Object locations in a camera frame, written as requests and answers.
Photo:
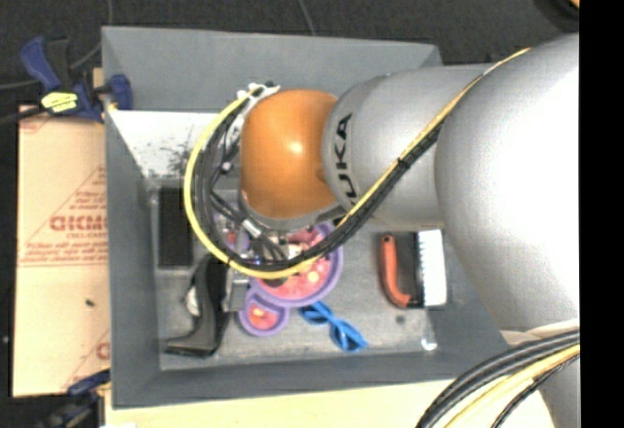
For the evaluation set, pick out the black plastic tool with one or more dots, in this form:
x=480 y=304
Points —
x=207 y=319

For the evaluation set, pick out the blue sunglasses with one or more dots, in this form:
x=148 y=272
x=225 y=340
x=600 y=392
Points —
x=341 y=331

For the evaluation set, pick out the grey metal bin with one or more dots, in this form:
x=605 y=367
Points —
x=370 y=348

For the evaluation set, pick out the dark green flat block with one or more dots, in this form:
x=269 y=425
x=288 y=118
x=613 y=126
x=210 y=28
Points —
x=175 y=226

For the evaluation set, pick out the brown cardboard board, red print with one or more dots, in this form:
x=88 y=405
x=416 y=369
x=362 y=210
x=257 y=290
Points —
x=58 y=182

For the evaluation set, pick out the purple and red toy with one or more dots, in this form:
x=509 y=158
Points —
x=297 y=292

